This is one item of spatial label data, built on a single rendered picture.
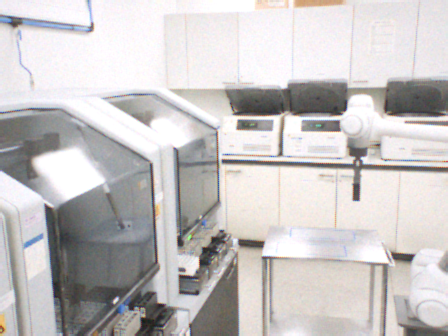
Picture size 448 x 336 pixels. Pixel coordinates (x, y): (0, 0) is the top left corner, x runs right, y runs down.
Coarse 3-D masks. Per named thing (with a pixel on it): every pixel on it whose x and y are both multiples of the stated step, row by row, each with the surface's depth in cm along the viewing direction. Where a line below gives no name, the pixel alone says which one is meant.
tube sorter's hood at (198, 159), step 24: (120, 96) 249; (144, 96) 250; (144, 120) 216; (168, 120) 233; (192, 120) 253; (192, 144) 221; (216, 144) 259; (192, 168) 223; (216, 168) 261; (192, 192) 224; (216, 192) 263; (192, 216) 226
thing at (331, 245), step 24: (288, 240) 256; (312, 240) 256; (336, 240) 255; (360, 240) 255; (264, 264) 239; (360, 264) 230; (384, 264) 228; (264, 288) 242; (384, 288) 231; (264, 312) 245; (384, 312) 234
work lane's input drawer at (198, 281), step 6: (198, 270) 222; (204, 270) 224; (180, 276) 218; (186, 276) 217; (192, 276) 217; (198, 276) 216; (204, 276) 222; (180, 282) 218; (186, 282) 217; (192, 282) 216; (198, 282) 215; (204, 282) 223; (186, 288) 218; (192, 288) 217; (198, 288) 216; (210, 288) 219
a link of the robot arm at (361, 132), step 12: (360, 108) 182; (348, 120) 175; (360, 120) 174; (372, 120) 177; (384, 120) 179; (348, 132) 176; (360, 132) 175; (372, 132) 178; (384, 132) 178; (396, 132) 177; (408, 132) 178; (420, 132) 179; (432, 132) 180; (444, 132) 182
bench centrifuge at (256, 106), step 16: (240, 96) 458; (256, 96) 454; (272, 96) 450; (240, 112) 481; (256, 112) 487; (272, 112) 479; (288, 112) 477; (224, 128) 445; (240, 128) 440; (256, 128) 436; (272, 128) 432; (224, 144) 447; (240, 144) 442; (256, 144) 437; (272, 144) 433
